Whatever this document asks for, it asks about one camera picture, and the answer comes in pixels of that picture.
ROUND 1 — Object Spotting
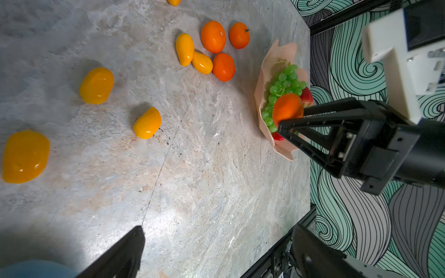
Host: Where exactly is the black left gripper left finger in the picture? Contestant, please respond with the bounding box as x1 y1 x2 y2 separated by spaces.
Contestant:
77 225 146 278

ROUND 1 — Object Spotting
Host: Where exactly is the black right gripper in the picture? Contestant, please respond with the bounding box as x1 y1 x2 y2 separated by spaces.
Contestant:
278 97 421 196

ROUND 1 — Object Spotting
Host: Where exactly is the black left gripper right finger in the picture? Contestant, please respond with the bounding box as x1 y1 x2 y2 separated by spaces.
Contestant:
292 224 348 278

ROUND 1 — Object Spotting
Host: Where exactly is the red strawberry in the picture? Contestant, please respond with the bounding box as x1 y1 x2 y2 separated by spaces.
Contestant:
272 132 285 141
300 87 314 107

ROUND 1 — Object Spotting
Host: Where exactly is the orange tangerine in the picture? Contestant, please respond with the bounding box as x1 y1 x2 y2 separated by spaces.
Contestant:
272 93 304 127
201 20 227 54
212 53 235 82
229 22 250 49

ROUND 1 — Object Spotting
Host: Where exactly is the green grape bunch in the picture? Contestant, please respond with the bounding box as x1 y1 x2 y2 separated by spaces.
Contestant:
261 63 308 134

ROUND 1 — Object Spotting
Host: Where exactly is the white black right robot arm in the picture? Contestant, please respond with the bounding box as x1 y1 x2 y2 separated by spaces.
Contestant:
278 98 445 195

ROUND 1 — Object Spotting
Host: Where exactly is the pink scalloped fruit bowl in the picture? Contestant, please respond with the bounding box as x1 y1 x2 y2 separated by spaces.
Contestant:
254 40 313 161

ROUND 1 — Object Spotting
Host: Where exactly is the boy doll plush toy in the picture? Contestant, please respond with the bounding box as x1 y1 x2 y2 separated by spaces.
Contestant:
1 260 78 278

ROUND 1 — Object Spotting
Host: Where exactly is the small yellow kumquat lower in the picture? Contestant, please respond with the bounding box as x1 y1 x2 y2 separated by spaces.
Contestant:
133 107 162 140

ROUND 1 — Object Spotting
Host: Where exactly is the small yellow kumquat bottom left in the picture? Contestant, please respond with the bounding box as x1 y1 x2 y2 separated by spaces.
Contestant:
2 130 50 184

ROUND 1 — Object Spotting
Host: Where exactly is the small yellow kumquat beside centre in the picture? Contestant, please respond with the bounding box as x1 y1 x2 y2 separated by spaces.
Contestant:
192 51 213 75

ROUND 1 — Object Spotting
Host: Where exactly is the small yellow kumquat middle left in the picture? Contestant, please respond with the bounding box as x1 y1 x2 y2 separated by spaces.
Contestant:
79 67 114 105

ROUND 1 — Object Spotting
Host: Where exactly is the small yellow kumquat top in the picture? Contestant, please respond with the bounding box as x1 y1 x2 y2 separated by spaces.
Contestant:
168 0 181 6

